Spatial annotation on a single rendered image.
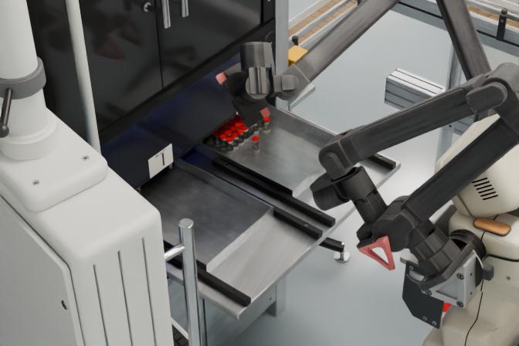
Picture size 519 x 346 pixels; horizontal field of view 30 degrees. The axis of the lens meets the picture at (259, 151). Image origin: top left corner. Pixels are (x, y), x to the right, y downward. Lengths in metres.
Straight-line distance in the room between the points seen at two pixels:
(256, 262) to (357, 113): 2.03
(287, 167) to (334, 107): 1.73
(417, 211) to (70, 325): 0.71
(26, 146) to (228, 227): 0.98
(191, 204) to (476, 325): 0.79
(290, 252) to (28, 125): 1.00
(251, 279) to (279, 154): 0.48
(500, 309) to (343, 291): 1.37
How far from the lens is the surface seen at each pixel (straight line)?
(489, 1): 3.30
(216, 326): 3.10
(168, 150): 2.47
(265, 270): 2.36
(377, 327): 3.42
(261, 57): 2.13
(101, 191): 1.58
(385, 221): 1.92
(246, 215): 2.49
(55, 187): 1.55
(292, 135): 2.75
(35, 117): 1.58
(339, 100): 4.39
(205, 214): 2.50
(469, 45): 2.24
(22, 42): 1.50
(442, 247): 1.94
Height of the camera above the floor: 2.58
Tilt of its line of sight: 39 degrees down
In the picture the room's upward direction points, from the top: 1 degrees counter-clockwise
